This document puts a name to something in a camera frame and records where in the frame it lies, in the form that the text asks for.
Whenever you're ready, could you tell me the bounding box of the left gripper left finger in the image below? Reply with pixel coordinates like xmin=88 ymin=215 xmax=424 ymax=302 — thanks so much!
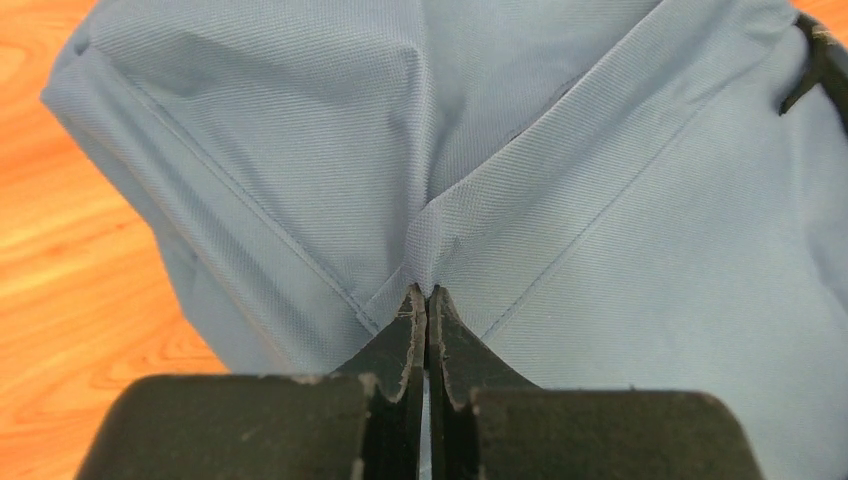
xmin=77 ymin=286 xmax=427 ymax=479

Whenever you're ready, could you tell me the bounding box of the blue-grey backpack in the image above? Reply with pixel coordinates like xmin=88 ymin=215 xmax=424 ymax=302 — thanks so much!
xmin=42 ymin=1 xmax=847 ymax=479

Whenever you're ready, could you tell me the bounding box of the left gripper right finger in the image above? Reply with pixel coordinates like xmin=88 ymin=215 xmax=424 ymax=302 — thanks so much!
xmin=427 ymin=287 xmax=762 ymax=479

